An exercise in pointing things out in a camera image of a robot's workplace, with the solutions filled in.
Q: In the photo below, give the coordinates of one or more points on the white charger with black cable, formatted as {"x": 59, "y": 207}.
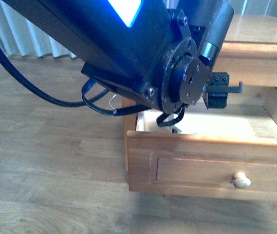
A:
{"x": 167, "y": 122}

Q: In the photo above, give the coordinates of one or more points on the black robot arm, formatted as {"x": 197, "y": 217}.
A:
{"x": 122, "y": 41}

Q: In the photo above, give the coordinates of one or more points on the wooden drawer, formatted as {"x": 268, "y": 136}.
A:
{"x": 213, "y": 145}

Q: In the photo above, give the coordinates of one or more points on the drawer round knob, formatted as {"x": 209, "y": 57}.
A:
{"x": 240, "y": 181}

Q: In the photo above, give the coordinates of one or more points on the grey pleated curtain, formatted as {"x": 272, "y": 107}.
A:
{"x": 18, "y": 36}

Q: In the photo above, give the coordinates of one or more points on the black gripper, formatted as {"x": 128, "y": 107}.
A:
{"x": 215, "y": 92}

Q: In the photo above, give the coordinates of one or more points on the light wooden nightstand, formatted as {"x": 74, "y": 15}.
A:
{"x": 257, "y": 56}

